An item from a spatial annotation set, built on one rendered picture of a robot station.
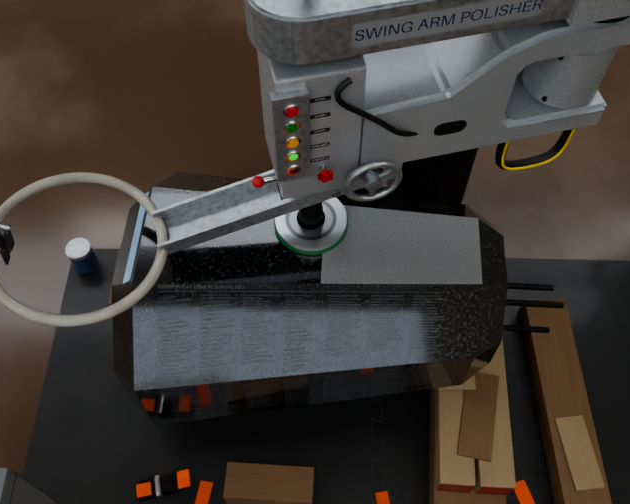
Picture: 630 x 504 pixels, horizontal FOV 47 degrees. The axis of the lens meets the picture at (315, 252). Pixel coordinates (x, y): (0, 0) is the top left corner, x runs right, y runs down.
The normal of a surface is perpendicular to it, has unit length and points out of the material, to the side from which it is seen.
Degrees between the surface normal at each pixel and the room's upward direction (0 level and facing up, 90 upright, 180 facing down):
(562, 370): 0
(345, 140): 90
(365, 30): 90
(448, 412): 0
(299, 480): 0
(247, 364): 45
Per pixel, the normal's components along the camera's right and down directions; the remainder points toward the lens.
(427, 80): -0.07, -0.50
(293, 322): 0.00, 0.25
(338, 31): 0.24, 0.83
